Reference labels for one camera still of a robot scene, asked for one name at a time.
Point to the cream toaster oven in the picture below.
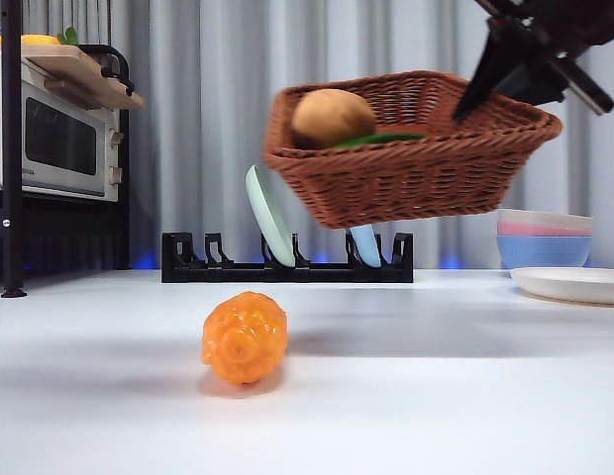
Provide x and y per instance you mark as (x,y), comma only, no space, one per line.
(64,138)

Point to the grey curtain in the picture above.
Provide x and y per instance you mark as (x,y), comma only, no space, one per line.
(337,34)

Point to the green toy leaf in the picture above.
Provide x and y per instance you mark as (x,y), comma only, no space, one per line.
(69,36)

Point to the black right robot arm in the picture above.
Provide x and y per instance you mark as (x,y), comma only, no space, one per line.
(584,25)

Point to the black shelf frame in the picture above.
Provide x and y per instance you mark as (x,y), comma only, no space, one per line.
(12,148)

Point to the black dish rack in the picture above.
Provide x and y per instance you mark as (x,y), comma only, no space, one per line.
(213,274)

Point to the wooden cutting board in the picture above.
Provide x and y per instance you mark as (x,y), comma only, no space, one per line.
(69,66)

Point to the light blue plate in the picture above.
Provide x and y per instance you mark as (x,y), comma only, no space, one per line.
(366,245)

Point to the brown potato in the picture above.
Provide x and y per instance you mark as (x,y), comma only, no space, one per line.
(332,119)

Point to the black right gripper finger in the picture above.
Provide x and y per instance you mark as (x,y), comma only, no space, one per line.
(495,59)
(540,86)

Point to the pale green plate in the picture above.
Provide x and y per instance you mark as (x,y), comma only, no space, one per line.
(272,222)

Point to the orange corn cob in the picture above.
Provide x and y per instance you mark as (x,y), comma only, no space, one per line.
(242,341)

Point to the blue bowl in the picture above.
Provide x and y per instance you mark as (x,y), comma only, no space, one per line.
(535,250)

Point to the white plate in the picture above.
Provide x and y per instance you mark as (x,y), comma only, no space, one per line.
(569,284)

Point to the cream bowl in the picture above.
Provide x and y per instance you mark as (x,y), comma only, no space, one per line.
(542,218)

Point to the brown wicker basket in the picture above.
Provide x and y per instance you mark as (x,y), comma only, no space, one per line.
(411,183)

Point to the yellow toy fruit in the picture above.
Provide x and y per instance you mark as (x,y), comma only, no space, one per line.
(39,40)

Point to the pink bowl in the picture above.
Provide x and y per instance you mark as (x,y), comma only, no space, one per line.
(535,231)

